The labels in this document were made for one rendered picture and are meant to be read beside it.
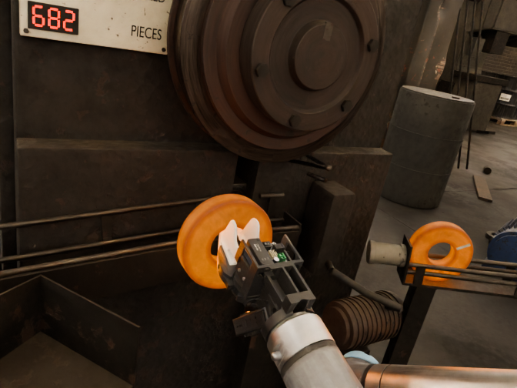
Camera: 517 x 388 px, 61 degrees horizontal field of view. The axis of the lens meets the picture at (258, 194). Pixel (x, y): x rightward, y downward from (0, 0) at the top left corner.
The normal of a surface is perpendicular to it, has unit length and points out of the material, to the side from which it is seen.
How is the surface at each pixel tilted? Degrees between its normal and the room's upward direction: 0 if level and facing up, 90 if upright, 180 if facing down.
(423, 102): 90
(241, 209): 88
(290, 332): 46
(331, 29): 90
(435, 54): 90
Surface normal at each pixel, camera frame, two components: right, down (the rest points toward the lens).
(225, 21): -0.52, 0.07
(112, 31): 0.48, 0.40
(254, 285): 0.42, 0.63
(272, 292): -0.87, 0.05
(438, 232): -0.05, 0.36
